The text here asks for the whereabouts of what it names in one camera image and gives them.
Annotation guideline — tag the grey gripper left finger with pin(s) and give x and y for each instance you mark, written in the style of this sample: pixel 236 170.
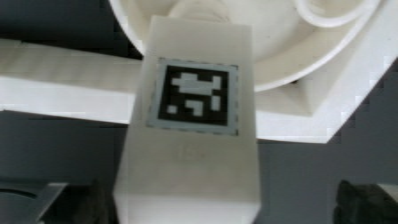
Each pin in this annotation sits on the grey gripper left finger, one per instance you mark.
pixel 27 199

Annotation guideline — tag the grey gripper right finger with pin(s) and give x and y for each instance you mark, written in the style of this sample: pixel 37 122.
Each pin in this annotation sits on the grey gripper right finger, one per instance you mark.
pixel 366 204

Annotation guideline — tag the white front rail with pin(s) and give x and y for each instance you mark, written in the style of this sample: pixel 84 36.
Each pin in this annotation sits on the white front rail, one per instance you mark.
pixel 66 83

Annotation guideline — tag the white stool leg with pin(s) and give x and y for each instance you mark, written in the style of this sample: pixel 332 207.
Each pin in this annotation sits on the white stool leg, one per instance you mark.
pixel 188 170

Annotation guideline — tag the white round stool seat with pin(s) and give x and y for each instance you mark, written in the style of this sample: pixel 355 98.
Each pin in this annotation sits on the white round stool seat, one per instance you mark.
pixel 302 29

